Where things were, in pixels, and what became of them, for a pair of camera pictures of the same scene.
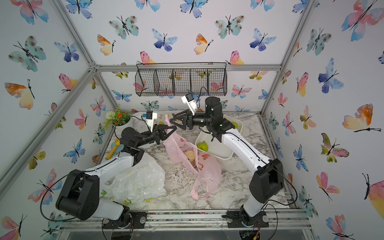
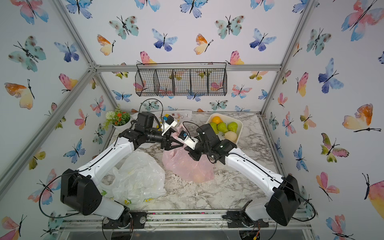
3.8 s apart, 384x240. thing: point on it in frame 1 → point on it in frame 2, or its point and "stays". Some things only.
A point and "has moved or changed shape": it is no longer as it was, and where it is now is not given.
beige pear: x=190 y=155 has moved or changed shape
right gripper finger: x=181 y=116 → x=195 y=154
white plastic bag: x=136 y=185 stays
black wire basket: x=177 y=79 stays
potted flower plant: x=118 y=118 stays
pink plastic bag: x=205 y=166 has moved or changed shape
